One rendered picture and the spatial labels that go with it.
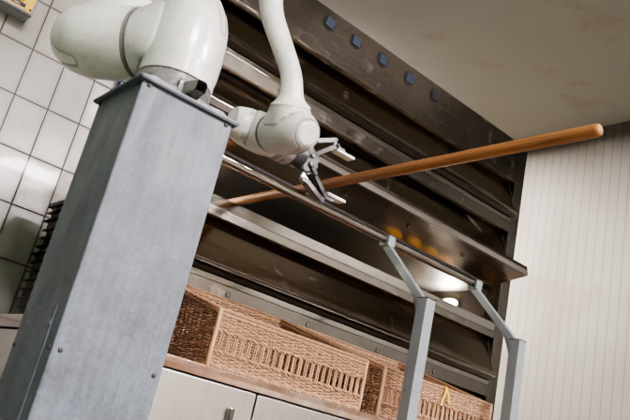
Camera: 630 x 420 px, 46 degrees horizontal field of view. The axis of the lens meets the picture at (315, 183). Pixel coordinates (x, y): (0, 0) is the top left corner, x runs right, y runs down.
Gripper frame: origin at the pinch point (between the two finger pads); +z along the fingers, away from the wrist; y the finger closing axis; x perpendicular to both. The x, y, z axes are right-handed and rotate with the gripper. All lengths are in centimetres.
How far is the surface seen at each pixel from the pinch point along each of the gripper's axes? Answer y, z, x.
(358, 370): 50, 25, -6
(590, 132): 1, -1, 78
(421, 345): 39, 38, 5
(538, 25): -195, 189, -85
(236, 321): 48, -20, -5
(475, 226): -38, 127, -57
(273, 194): 0.6, -0.7, -33.7
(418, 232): -19, 83, -50
